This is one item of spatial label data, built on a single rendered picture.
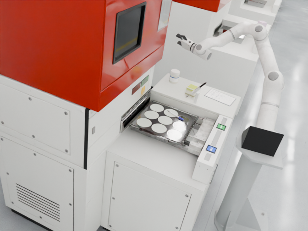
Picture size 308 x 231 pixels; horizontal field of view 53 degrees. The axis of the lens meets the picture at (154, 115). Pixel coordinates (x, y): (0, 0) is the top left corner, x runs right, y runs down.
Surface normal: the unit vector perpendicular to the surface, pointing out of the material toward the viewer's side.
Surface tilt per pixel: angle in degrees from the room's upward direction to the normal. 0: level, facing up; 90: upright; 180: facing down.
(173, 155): 0
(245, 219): 90
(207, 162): 0
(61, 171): 90
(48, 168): 90
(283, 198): 0
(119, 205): 90
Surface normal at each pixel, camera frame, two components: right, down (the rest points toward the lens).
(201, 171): -0.40, 0.47
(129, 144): 0.15, -0.82
